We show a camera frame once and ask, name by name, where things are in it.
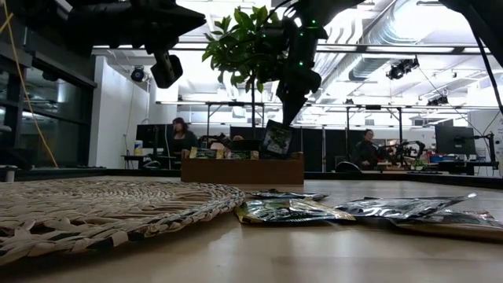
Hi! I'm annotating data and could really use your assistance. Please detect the black ceiling camera rig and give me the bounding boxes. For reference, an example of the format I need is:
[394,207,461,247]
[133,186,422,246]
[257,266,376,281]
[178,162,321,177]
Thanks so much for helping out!
[386,56,420,81]
[427,94,450,107]

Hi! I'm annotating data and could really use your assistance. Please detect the round woven straw placemat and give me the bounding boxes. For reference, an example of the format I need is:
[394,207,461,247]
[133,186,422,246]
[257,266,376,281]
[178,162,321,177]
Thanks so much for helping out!
[0,179,247,268]

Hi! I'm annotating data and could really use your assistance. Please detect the black background station frame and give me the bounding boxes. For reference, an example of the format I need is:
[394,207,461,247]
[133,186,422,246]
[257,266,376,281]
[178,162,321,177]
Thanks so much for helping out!
[206,101,265,137]
[344,104,405,166]

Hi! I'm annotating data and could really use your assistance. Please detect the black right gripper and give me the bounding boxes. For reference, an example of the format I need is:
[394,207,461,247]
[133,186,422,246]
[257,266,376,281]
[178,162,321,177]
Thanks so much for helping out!
[274,23,324,127]

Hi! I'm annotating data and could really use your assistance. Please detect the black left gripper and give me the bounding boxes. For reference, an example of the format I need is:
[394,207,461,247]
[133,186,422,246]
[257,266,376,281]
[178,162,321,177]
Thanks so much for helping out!
[66,0,207,56]

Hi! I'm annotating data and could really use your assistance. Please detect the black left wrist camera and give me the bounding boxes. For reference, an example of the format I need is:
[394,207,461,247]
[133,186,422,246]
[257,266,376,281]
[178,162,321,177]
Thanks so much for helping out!
[150,50,184,90]

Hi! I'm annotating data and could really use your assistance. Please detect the yellow hanging cable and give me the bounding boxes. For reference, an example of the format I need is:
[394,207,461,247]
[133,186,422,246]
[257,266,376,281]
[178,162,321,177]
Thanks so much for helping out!
[0,0,59,168]

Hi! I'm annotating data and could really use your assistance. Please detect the black office chair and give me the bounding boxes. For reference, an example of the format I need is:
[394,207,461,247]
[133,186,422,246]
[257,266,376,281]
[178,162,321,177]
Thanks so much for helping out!
[335,160,362,173]

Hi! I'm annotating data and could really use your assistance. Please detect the person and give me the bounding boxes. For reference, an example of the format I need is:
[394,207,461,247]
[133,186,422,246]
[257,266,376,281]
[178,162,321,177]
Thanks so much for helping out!
[349,128,384,171]
[171,116,200,158]

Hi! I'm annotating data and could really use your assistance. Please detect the black computer monitor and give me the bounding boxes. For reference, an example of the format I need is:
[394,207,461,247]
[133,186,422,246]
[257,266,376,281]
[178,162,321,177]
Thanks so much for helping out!
[135,123,175,149]
[435,124,477,156]

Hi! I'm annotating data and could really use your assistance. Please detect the dome security camera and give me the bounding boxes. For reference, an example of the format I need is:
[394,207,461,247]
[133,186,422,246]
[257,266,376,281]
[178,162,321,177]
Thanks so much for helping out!
[130,65,147,83]

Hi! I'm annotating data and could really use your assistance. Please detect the green potted plant black pot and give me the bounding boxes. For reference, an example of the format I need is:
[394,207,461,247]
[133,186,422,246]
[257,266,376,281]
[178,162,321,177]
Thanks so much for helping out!
[201,5,299,158]

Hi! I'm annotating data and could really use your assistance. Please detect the black aluminium table frame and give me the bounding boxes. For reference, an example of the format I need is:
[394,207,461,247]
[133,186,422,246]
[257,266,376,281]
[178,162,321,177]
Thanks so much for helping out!
[0,167,503,190]

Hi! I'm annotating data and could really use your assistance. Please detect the brown wooden three-compartment box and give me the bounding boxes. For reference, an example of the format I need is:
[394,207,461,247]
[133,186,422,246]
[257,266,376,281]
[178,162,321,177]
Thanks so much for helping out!
[180,151,306,186]

